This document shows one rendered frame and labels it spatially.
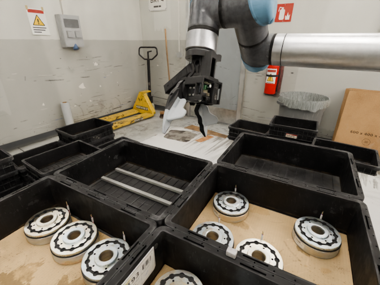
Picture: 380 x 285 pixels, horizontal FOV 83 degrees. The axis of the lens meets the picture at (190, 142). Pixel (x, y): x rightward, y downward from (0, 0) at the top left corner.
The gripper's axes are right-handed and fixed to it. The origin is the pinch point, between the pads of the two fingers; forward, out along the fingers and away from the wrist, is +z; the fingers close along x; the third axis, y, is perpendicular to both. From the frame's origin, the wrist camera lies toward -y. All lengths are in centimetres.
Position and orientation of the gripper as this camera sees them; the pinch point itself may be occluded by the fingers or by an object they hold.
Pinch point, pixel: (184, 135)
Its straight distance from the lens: 55.2
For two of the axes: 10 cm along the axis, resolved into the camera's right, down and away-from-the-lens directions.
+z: -1.2, 9.9, 0.8
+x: 6.8, 0.2, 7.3
